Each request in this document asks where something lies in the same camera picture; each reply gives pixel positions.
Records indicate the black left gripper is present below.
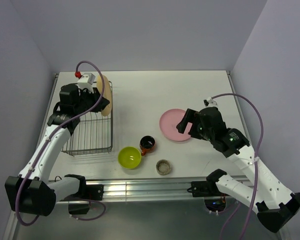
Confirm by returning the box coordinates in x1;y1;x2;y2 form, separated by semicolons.
73;86;109;116

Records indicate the yellow plastic plate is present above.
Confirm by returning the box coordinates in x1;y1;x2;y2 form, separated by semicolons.
96;75;113;117

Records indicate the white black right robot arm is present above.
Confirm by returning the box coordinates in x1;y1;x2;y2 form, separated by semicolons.
176;107;300;233

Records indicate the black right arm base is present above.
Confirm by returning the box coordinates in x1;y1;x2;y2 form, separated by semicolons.
186;181;228;198

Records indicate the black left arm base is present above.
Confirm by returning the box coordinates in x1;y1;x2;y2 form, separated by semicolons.
62;184;104;201

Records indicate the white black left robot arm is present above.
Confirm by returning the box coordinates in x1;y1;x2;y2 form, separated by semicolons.
4;83;110;221

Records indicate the small speckled beige dish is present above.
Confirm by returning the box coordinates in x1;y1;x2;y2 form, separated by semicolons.
155;159;172;176

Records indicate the pink plastic plate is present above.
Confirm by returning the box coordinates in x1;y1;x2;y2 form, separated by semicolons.
159;108;192;142

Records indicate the orange mug dark inside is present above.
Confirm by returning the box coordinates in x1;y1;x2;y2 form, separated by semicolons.
139;135;156;156

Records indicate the lime green bowl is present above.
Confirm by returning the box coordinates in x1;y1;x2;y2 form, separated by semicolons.
117;146;142;169

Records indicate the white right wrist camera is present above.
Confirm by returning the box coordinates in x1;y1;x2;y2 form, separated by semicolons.
203;97;218;108

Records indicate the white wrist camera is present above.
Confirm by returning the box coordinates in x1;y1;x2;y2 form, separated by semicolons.
77;72;96;93
203;97;218;108

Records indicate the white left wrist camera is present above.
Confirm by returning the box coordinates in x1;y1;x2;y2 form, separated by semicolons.
77;72;96;93

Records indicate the black wire dish rack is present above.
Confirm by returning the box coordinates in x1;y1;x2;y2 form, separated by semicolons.
60;79;114;157

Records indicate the aluminium mounting rail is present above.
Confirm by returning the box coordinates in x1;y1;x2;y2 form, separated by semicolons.
13;174;277;205

